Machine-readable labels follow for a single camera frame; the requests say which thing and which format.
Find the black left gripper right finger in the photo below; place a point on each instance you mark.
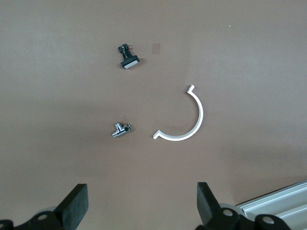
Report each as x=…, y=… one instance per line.
x=206, y=203

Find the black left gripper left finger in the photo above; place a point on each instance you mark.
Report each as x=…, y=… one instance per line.
x=74, y=206

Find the black button with square cap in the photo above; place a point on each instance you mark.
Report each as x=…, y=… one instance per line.
x=128, y=61

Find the chrome metal fitting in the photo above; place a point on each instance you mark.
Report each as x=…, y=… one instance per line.
x=120, y=130

